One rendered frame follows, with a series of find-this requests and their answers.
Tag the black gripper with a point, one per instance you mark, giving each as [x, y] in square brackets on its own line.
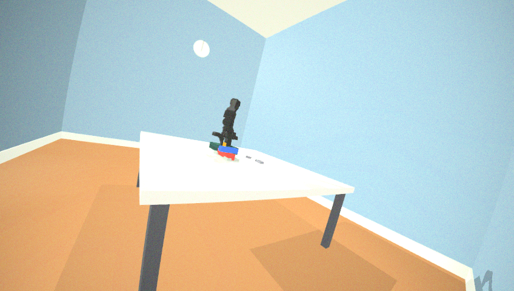
[221, 136]

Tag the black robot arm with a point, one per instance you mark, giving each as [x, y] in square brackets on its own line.
[230, 114]

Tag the red bar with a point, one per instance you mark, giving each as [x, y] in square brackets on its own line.
[228, 155]

